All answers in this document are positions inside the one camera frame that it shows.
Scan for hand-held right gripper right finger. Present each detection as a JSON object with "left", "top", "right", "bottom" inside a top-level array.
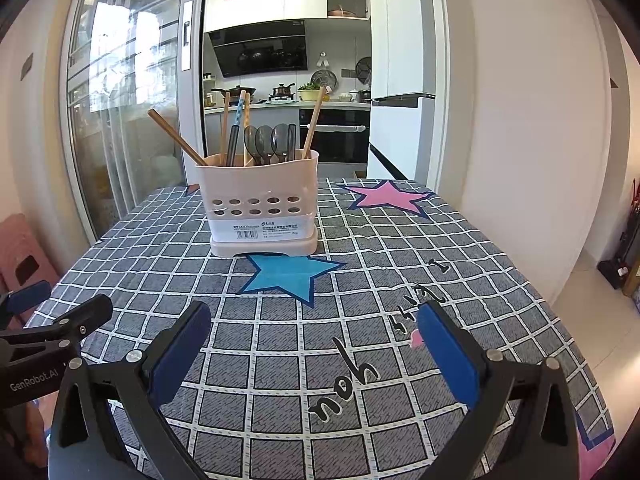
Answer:
[{"left": 417, "top": 301, "right": 581, "bottom": 480}]

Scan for black upright vacuum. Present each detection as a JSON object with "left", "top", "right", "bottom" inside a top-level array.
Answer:
[{"left": 597, "top": 210, "right": 635, "bottom": 283}]

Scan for black range hood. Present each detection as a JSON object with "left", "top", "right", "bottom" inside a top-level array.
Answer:
[{"left": 207, "top": 21, "right": 309, "bottom": 79}]

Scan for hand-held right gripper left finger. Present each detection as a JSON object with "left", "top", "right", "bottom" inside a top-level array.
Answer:
[{"left": 50, "top": 301, "right": 212, "bottom": 480}]

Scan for black wok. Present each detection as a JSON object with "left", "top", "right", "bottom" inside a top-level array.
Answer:
[{"left": 211, "top": 85, "right": 257, "bottom": 104}]

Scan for round patterned plate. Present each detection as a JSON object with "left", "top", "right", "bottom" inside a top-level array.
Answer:
[{"left": 310, "top": 69, "right": 339, "bottom": 91}]

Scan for grey checked star tablecloth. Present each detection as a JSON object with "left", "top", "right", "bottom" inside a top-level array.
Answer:
[{"left": 25, "top": 177, "right": 616, "bottom": 480}]

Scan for pink stool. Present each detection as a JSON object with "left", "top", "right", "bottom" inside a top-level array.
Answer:
[{"left": 0, "top": 212, "right": 59, "bottom": 306}]

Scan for white refrigerator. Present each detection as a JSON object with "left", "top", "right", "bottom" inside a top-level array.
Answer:
[{"left": 366, "top": 0, "right": 442, "bottom": 181}]

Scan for black built-in oven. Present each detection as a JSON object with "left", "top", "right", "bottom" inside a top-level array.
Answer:
[{"left": 298, "top": 108, "right": 371, "bottom": 165}]

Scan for beige plastic utensil holder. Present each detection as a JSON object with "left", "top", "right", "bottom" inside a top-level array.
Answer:
[{"left": 194, "top": 149, "right": 320, "bottom": 257}]

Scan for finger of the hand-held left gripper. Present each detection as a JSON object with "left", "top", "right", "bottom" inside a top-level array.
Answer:
[
  {"left": 0, "top": 280, "right": 52, "bottom": 328},
  {"left": 0, "top": 294, "right": 114, "bottom": 361}
]

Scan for grey kitchen base cabinets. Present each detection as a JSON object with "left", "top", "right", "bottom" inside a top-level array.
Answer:
[{"left": 203, "top": 101, "right": 372, "bottom": 166}]

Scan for sliding glass door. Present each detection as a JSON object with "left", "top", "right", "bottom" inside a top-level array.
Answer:
[{"left": 65, "top": 0, "right": 207, "bottom": 243}]

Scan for plain wooden spatula handle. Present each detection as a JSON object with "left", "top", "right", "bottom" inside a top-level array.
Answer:
[{"left": 147, "top": 108, "right": 208, "bottom": 167}]

